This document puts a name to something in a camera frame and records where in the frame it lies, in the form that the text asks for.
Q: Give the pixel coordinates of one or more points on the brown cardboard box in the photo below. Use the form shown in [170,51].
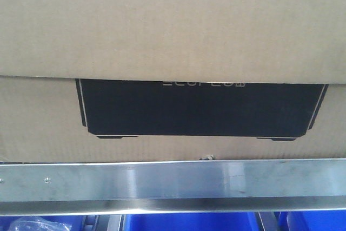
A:
[47,44]

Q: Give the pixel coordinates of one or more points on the blue plastic bin centre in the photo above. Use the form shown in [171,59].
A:
[192,221]

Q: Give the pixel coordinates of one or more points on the blue plastic bin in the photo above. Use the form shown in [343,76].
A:
[312,220]
[76,221]
[192,221]

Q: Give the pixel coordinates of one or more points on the blue plastic bin left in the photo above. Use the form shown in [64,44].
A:
[76,221]

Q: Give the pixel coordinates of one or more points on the clear plastic bag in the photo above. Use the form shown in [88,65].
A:
[38,225]

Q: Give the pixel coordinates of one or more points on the blue plastic bin right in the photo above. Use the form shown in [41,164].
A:
[312,220]

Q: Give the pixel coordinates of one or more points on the metal shelf upright post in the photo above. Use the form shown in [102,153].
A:
[267,221]

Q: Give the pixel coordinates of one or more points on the metal shelf rail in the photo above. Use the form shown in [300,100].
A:
[172,187]

